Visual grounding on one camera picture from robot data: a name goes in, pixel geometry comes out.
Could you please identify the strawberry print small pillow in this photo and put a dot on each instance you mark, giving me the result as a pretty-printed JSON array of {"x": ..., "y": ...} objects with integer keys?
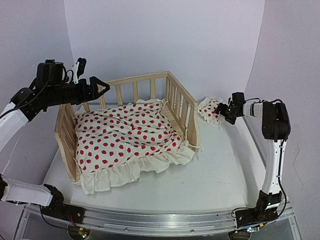
[{"x": 207, "y": 110}]

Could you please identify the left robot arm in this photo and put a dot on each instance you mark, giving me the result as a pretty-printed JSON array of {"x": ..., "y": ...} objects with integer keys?
[{"x": 52, "y": 86}]

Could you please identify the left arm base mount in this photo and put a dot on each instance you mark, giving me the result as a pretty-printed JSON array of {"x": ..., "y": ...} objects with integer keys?
[{"x": 59, "y": 210}]

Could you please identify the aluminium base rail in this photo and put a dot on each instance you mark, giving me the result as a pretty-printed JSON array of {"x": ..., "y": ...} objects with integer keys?
[{"x": 156, "y": 224}]

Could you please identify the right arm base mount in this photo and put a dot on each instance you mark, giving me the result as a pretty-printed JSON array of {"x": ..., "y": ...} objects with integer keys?
[{"x": 266, "y": 210}]

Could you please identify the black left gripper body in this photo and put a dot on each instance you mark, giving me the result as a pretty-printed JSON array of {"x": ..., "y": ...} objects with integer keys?
[{"x": 80, "y": 96}]

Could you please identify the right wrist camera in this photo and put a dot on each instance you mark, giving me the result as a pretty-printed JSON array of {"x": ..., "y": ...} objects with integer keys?
[{"x": 231, "y": 103}]

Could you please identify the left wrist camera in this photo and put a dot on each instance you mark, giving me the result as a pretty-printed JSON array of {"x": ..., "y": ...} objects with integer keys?
[{"x": 77, "y": 70}]

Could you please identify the wooden pet bed frame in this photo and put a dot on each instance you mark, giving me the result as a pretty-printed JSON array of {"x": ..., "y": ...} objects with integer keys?
[{"x": 181, "y": 110}]

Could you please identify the strawberry print ruffled mattress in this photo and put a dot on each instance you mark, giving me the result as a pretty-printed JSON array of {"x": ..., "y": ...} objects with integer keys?
[{"x": 115, "y": 145}]

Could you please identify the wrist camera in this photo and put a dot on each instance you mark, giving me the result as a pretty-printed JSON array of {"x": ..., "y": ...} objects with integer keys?
[
  {"x": 231, "y": 103},
  {"x": 77, "y": 70}
]

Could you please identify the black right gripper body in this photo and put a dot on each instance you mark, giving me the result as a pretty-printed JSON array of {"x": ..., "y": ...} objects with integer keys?
[{"x": 231, "y": 117}]

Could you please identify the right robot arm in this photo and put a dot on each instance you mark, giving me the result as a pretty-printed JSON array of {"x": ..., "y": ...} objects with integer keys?
[{"x": 275, "y": 128}]

